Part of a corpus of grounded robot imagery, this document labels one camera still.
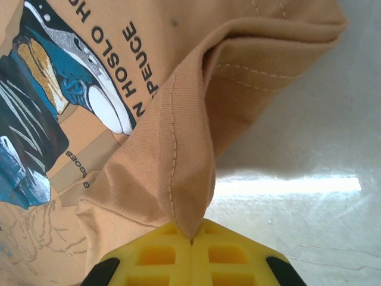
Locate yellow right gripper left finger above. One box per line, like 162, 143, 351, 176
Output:
85, 221, 192, 286

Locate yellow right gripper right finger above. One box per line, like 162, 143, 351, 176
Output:
191, 219, 308, 286

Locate tan printed t-shirt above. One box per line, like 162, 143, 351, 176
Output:
0, 0, 349, 286

